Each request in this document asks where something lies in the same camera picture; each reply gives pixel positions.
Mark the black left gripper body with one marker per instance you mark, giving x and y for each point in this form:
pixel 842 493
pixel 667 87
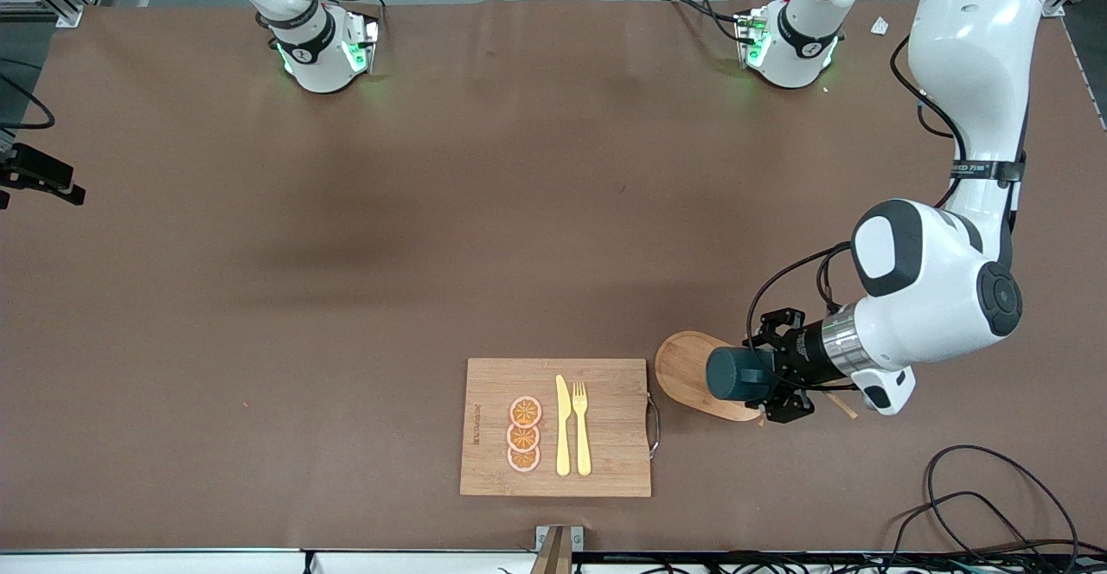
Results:
pixel 806 355

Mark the dark green cup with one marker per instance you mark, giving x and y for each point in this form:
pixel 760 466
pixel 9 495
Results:
pixel 731 373

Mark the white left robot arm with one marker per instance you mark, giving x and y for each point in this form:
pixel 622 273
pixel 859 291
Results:
pixel 943 297

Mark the wooden cup rack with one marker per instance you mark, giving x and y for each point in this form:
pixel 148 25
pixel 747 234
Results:
pixel 683 371

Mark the bamboo cutting board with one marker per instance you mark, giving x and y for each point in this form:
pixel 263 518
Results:
pixel 605 418

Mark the yellow plastic fork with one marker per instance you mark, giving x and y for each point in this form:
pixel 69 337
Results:
pixel 582 444

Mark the yellow plastic knife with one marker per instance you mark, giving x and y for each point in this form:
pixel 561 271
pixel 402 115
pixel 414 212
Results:
pixel 563 436

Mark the orange slice toy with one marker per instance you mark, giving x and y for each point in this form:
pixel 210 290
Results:
pixel 525 411
pixel 523 460
pixel 522 438

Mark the small white paper scrap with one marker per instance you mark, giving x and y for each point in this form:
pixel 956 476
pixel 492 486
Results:
pixel 879 26

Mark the metal mounting bracket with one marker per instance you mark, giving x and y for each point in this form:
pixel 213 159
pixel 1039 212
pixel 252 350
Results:
pixel 543 539

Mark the white table edge rail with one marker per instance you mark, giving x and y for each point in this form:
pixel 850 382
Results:
pixel 173 564

